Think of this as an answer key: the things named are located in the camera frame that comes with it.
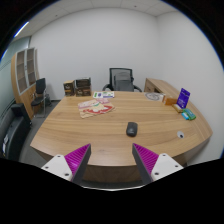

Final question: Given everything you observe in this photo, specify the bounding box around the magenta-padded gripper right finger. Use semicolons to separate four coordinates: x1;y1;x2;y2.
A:
132;143;184;185

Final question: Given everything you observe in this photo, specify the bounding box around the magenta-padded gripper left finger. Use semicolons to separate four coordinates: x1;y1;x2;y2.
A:
41;143;92;185

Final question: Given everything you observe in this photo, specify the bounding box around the black computer mouse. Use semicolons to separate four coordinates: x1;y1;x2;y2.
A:
126;121;139;138

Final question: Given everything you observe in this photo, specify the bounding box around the pink and red printed mouse pad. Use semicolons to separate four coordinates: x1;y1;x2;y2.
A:
77;98;116;120

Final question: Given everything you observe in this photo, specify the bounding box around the small yellow box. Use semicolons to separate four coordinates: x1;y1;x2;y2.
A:
172;103;184;113

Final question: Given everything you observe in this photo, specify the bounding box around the green box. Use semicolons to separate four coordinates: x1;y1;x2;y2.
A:
183;108;197;121

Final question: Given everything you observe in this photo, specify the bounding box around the round white printed disc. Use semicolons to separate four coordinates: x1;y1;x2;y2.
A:
144;91;165;102

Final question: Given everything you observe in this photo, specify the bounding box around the black sofa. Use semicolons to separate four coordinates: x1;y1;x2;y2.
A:
0;103;33;161

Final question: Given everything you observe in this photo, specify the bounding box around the white sticker sheet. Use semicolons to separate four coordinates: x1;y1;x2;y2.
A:
92;90;116;100

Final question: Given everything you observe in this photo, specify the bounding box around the purple standing card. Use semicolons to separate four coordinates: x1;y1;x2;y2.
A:
176;87;191;110

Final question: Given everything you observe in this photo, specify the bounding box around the small brown carton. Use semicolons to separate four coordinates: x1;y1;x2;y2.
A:
63;80;76;98

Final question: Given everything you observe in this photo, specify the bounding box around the wooden side cabinet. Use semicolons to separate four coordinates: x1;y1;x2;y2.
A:
143;77;181;99

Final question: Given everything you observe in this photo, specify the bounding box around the black box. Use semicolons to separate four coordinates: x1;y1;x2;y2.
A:
75;77;92;89

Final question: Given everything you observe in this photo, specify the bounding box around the grey backpack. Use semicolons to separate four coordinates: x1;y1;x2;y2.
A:
113;72;135;93

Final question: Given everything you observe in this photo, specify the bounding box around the black visitor chair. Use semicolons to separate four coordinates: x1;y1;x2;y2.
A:
30;77;52;118

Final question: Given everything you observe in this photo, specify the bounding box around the wooden shelf unit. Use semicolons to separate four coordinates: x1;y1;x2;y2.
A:
10;47;40;120

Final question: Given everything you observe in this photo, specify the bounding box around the black mesh office chair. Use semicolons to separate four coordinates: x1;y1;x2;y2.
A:
101;67;143;93

